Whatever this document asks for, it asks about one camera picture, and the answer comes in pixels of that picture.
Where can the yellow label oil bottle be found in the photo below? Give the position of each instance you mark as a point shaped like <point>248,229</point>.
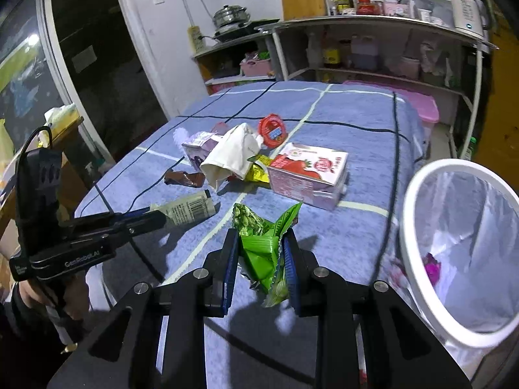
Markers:
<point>331,54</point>

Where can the brown wrapper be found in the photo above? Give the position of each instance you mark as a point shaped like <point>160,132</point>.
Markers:
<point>186,178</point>

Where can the strawberry milk carton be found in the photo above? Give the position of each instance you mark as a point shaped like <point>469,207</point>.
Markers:
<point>312,174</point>

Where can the pink lidded storage box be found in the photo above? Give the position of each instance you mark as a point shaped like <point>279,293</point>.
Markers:
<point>409,99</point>

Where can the green glass bottle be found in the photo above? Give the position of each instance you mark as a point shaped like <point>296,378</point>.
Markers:
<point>469,150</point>

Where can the white electric kettle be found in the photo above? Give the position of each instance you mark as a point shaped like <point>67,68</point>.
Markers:
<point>466,8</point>

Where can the small seasoning bottle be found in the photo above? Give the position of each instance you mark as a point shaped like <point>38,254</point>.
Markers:
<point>331,4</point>

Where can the person's left forearm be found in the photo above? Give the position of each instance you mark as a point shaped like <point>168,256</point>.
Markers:
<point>24,340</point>

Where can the purple milk carton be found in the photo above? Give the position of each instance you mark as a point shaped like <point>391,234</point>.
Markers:
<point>196,150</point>

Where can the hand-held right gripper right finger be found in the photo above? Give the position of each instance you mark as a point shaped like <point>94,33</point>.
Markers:
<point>290,273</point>

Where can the white paper bag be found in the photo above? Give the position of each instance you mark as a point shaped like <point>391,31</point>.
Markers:
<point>231,154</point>

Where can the pink knife holder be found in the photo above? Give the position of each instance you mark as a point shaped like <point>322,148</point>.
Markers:
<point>395,8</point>

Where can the blue checked blanket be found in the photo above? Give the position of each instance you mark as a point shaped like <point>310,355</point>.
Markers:
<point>348,109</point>

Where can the white round bin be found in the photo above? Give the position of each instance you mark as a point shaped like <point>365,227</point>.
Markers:
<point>409,227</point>

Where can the crumpled plastic bags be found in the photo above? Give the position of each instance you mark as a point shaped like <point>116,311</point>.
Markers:
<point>436,63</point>

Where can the clear container with lid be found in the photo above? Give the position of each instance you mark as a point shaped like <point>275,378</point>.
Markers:
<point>429,8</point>

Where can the pink plastic basket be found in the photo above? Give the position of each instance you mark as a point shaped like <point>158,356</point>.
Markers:
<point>255,68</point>

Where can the grey plastic jug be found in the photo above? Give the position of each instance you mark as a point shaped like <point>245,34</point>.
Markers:
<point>365,54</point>

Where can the white tube with barcode label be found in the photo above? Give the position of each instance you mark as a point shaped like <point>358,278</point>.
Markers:
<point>188,208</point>

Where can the yellow power strip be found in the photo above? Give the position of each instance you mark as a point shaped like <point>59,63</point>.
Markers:
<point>194,40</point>

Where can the red lidded plastic cup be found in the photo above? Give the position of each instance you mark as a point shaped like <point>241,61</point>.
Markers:
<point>272,130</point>

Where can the person's left hand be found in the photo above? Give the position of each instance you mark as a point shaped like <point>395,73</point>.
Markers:
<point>80,295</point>

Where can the glass sliding door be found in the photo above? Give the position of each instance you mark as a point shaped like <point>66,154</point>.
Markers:
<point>24,69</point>

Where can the red wrapper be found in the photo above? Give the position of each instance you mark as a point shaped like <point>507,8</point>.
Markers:
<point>221,129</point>

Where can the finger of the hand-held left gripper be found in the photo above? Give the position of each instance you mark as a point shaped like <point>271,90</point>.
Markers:
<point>101,218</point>
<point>142,225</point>

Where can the red jar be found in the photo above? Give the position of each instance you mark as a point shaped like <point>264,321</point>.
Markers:
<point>368,7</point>

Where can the yellow foil wrapper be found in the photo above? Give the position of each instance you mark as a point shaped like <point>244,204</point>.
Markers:
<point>257,172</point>

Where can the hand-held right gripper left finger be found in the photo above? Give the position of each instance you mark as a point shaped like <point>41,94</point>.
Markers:
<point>232,269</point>

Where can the white plastic bin liner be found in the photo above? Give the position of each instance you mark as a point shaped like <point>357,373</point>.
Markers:
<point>470,231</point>

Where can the low wooden shelf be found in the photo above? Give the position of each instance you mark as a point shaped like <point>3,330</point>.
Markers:
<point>227,46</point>

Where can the green snack packet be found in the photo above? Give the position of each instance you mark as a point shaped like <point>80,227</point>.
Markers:
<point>259,243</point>

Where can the black induction cooker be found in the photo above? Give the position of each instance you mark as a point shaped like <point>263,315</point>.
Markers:
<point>243,30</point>

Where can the magenta wrapper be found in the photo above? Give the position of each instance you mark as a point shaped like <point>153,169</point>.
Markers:
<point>432,269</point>

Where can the steel cooking pot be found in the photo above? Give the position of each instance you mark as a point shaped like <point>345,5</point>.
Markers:
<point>230,17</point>

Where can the white plastic container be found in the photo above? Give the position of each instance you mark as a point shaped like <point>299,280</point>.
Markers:
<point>409,69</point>

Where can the brown wooden door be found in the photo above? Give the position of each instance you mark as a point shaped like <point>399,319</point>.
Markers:
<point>500,109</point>

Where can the white metal shelf rack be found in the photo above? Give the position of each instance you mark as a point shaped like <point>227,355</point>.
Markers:
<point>377,24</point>

